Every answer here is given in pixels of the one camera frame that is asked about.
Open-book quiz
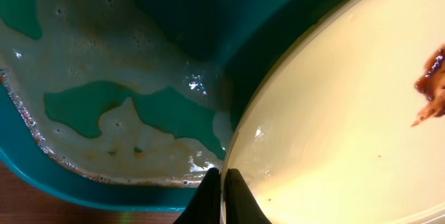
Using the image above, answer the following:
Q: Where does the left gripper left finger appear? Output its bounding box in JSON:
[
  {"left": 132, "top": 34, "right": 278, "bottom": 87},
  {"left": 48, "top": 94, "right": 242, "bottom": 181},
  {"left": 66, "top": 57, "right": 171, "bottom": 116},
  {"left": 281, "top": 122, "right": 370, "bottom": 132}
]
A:
[{"left": 174, "top": 168, "right": 220, "bottom": 224}]

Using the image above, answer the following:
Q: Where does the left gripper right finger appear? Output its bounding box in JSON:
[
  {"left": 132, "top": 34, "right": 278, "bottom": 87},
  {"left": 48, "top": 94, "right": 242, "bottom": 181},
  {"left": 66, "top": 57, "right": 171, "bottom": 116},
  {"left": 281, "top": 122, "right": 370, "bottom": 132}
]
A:
[{"left": 224, "top": 168, "right": 271, "bottom": 224}]

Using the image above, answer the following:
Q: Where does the yellow plate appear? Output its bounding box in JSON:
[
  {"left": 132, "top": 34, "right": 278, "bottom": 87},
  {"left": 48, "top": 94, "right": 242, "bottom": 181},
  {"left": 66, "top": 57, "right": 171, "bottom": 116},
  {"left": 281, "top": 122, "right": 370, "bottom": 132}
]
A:
[{"left": 222, "top": 0, "right": 444, "bottom": 223}]

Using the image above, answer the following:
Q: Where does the teal plastic tray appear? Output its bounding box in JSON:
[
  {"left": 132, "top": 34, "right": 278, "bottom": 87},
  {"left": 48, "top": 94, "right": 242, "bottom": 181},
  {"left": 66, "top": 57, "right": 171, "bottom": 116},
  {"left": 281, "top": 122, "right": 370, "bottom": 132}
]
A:
[{"left": 1, "top": 0, "right": 347, "bottom": 211}]

